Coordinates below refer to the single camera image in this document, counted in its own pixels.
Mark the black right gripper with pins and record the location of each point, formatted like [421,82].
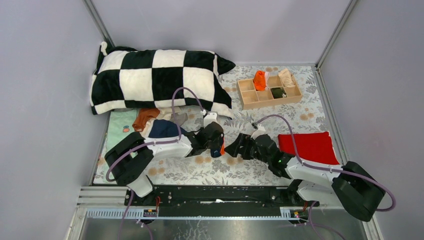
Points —
[244,140]

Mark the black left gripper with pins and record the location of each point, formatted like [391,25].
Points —
[212,146]

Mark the navy underwear orange trim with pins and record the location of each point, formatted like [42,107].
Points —
[217,149]

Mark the wooden compartment organizer box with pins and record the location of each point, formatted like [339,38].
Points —
[250,98]

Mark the orange underwear white trim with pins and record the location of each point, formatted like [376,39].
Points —
[260,80]

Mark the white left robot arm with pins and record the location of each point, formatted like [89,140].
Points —
[128,159]

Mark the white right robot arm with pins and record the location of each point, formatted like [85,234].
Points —
[349,185]

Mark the grey garment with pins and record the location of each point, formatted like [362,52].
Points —
[179,119]

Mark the cream beige garment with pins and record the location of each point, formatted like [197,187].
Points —
[165,114]

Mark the plain navy garment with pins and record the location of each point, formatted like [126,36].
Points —
[161,128]

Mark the floral bed sheet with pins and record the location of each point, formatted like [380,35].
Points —
[305,117]

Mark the rolled dark green garment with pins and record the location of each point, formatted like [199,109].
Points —
[278,92]

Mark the rust brown garment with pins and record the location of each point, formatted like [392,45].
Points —
[144,115]

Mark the red folded cloth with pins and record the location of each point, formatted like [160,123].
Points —
[316,147]

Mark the rolled beige garment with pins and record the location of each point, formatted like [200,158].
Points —
[286,78]

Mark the mint green printed cloth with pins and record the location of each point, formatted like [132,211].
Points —
[119,127]

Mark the black white checkered pillow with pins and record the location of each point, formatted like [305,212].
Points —
[126,78]

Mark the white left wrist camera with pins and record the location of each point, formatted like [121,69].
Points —
[210,117]

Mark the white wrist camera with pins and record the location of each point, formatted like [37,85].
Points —
[210,117]
[259,130]

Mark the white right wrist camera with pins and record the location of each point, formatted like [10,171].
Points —
[259,130]

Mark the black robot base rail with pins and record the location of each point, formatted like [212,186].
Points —
[236,198]

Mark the perforated metal cable tray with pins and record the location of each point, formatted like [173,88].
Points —
[168,214]

